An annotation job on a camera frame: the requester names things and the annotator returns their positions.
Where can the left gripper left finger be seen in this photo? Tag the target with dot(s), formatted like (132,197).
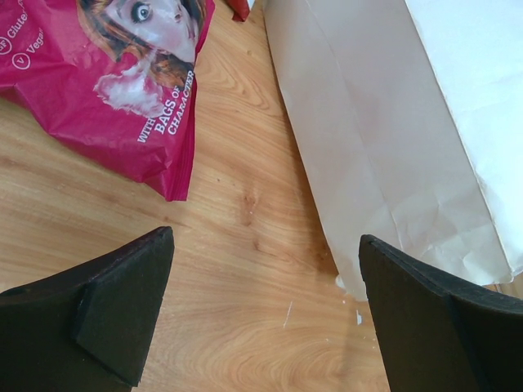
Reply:
(88,328)

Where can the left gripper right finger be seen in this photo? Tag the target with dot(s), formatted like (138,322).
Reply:
(438,332)

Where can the brown paper bag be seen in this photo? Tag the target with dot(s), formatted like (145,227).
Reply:
(408,119)

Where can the magenta crisps bag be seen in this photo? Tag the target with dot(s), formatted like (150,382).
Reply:
(112,80)

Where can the red white chips bag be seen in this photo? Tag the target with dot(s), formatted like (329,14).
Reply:
(241,9)

